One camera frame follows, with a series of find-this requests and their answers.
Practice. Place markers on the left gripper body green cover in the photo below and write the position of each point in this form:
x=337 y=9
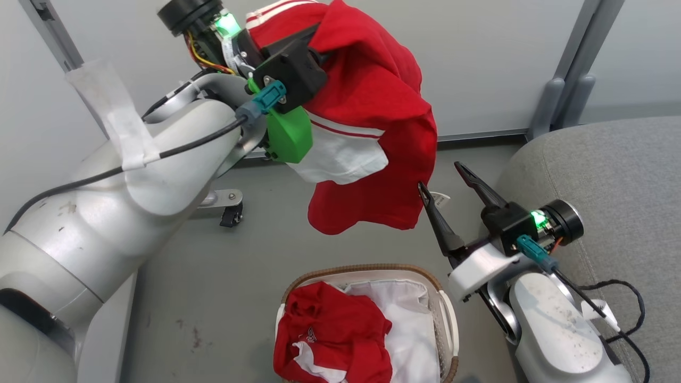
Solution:
x=287 y=135

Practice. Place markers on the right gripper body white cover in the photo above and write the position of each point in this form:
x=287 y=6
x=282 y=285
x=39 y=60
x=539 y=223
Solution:
x=484 y=268

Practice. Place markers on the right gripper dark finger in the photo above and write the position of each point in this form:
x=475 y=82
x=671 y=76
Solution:
x=440 y=223
x=481 y=189

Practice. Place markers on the red shirt with white stripes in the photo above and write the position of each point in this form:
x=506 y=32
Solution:
x=372 y=90

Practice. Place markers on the red garment with white print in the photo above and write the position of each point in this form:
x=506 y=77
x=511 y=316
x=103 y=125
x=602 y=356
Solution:
x=330 y=330

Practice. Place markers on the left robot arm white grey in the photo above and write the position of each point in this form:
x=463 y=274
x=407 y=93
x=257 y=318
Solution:
x=106 y=223

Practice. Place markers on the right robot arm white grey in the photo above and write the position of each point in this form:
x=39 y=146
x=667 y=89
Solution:
x=553 y=330

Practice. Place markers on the white tape on left arm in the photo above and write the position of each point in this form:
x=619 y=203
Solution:
x=114 y=111

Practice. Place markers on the white tape on right arm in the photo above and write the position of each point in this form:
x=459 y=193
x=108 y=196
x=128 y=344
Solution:
x=604 y=314

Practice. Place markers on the white laundry basket brown rim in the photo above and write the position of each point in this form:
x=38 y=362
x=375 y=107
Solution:
x=444 y=319

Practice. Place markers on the white cloth basket liner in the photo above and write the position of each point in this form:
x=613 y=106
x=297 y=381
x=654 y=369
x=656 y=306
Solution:
x=409 y=330

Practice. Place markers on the grey partition foot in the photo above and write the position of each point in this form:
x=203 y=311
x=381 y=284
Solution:
x=223 y=198

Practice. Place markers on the black caster wheel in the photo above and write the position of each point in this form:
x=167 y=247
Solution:
x=232 y=215

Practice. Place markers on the grey fabric sofa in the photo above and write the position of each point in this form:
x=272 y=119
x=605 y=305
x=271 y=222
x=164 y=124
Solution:
x=612 y=175

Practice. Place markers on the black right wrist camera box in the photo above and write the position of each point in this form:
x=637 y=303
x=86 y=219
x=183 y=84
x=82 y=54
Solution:
x=508 y=223

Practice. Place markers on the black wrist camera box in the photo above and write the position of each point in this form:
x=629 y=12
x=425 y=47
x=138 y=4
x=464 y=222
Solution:
x=290 y=69
x=508 y=223

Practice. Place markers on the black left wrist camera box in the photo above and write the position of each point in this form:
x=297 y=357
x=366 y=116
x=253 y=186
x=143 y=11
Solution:
x=290 y=69

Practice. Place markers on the grey double partition post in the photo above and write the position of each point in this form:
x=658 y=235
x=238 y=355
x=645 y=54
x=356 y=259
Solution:
x=572 y=64

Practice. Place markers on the grey partition post with foot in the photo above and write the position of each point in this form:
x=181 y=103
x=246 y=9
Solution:
x=53 y=32

